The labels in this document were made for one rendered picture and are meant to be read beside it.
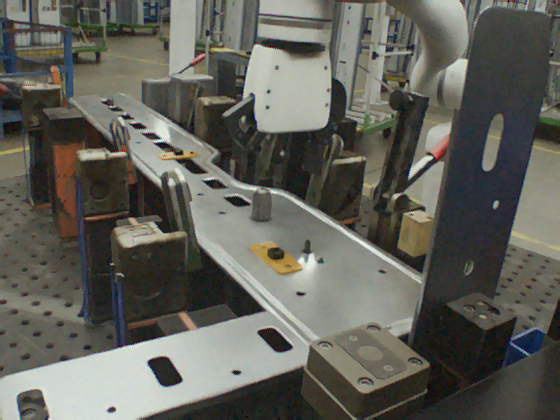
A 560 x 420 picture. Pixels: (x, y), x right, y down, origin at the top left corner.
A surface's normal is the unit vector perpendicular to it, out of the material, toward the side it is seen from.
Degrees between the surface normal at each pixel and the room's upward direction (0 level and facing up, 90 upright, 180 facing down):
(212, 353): 0
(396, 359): 0
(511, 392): 0
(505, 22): 90
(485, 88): 90
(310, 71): 90
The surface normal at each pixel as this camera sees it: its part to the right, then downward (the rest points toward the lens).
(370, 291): 0.07, -0.92
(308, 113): 0.54, 0.45
